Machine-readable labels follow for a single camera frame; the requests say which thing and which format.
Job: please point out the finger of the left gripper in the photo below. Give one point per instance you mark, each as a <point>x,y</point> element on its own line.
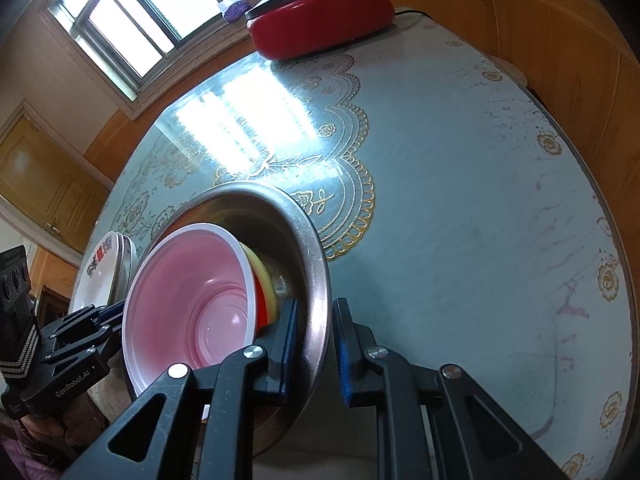
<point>110,316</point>
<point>76,332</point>

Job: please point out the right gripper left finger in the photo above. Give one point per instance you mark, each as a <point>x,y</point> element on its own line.
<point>199,423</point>

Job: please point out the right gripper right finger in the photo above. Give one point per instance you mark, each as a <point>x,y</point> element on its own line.
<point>431,424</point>

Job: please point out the large white decorated plate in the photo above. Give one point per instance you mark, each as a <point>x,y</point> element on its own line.
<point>98,280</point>

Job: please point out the smaller white decorated plate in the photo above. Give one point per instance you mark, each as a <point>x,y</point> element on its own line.
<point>126,266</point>

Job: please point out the red plastic bowl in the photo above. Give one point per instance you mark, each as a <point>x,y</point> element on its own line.
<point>194,300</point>

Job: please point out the yellow plastic bowl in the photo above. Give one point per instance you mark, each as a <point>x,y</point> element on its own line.
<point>262,284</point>

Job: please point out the stainless steel bowl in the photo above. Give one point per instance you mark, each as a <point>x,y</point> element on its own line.
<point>269,221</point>

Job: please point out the left hand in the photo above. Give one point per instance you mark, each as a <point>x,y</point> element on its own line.
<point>74,430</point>

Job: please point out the wooden door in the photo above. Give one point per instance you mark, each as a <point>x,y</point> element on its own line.
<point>45,179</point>

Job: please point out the blue floral tablecloth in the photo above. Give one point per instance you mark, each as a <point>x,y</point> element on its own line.
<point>457,218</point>

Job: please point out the purple white bag on sill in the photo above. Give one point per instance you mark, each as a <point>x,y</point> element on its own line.
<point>233,10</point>

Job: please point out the red electric pot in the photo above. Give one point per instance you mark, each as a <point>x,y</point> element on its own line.
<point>286,29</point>

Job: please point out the window with grey frame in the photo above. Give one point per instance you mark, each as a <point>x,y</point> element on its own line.
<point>136,50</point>

